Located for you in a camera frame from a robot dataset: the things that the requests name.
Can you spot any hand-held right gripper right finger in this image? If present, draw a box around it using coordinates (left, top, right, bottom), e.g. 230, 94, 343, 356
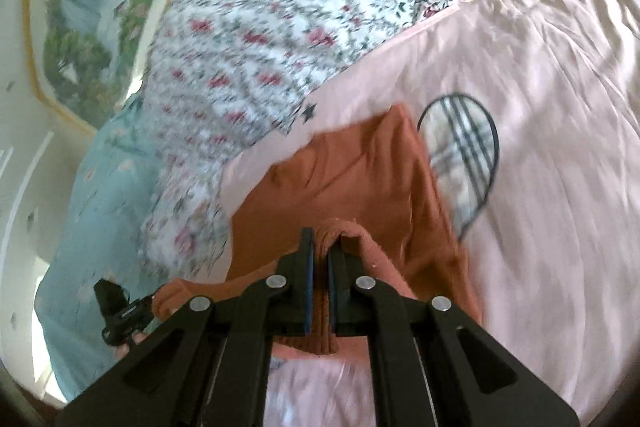
327, 233, 582, 427

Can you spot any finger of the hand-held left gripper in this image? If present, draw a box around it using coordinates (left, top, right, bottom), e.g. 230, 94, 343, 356
128, 295, 155, 326

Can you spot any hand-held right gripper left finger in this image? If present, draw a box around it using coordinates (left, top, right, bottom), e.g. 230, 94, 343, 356
54, 228, 316, 427

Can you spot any orange small garment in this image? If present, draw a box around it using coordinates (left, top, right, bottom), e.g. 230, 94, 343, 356
151, 103, 484, 356

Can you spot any person's left hand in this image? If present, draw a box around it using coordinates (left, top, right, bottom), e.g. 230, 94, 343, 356
116, 331, 149, 361

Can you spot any light blue blanket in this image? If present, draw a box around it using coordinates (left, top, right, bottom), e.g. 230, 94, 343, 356
35, 99, 232, 408

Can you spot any pink bed sheet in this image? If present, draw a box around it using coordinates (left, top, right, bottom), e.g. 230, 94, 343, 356
220, 0, 640, 427

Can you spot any floral quilt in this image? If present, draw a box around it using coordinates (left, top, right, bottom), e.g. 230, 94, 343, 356
137, 0, 594, 281

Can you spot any landscape wall painting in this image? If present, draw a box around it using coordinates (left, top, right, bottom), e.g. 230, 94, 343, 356
25, 0, 227, 136

